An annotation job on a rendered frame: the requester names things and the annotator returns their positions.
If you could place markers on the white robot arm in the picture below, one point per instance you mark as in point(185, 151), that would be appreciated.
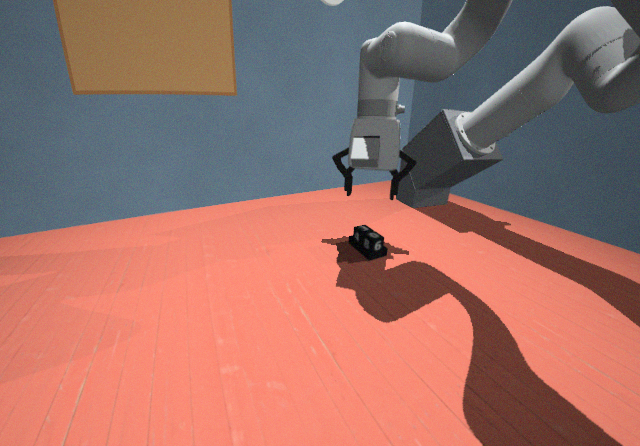
point(599, 50)

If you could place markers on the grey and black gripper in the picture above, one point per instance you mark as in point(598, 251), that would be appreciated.
point(388, 128)

